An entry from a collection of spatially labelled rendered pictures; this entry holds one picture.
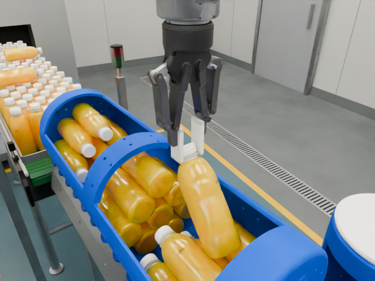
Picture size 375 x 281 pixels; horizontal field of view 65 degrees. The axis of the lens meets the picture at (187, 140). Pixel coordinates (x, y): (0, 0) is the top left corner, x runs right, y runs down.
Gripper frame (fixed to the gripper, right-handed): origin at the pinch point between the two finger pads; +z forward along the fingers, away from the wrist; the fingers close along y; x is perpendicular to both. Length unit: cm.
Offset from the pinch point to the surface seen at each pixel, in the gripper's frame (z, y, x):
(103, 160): 11.6, -9.2, 19.6
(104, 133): 16.1, -1.3, 39.1
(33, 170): 43, -19, 75
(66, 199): 45, -14, 52
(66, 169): 20.0, -14.7, 33.7
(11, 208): 64, -31, 84
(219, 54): 132, 383, 401
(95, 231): 40, -13, 28
